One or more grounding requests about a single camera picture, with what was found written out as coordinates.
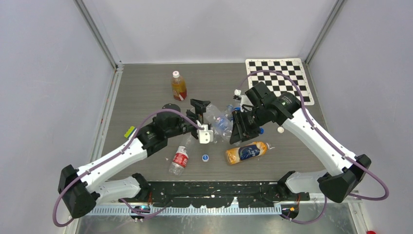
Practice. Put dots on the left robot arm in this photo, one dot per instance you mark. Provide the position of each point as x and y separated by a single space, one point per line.
82 188

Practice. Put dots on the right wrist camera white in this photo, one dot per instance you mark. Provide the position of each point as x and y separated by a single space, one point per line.
242 102

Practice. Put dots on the crushed Pepsi bottle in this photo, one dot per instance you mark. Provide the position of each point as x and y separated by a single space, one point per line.
231 107

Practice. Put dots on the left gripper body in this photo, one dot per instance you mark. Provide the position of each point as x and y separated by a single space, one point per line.
188 126

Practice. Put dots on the colourful toy brick stack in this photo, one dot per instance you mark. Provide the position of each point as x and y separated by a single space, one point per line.
129 132

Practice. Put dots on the orange blue label bottle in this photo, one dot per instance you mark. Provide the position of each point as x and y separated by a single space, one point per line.
240 154

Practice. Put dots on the cream white bottle cap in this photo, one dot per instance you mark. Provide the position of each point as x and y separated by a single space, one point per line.
280 130

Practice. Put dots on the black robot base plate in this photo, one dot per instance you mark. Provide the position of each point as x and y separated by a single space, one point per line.
214 194

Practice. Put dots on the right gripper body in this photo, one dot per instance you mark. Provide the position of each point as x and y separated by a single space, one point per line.
253 120

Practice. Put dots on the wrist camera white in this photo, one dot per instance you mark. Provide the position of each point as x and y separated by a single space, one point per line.
242 102
205 133

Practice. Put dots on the yellow red label bottle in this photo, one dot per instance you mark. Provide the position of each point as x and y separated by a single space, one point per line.
179 88

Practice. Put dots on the clear plastic bottle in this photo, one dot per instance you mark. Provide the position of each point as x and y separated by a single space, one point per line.
221 124

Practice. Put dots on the checkerboard calibration mat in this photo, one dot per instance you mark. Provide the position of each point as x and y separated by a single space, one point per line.
281 76

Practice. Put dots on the red label water bottle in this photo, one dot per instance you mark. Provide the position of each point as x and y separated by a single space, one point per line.
181 157

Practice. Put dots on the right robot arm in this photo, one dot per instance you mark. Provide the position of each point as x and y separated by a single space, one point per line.
260 106

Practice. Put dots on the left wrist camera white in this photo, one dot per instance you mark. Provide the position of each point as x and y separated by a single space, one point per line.
205 133

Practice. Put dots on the aluminium slotted rail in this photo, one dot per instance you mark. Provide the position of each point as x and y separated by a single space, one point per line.
231 210

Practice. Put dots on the white QR bottle cap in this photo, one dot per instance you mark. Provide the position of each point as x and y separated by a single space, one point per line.
175 74

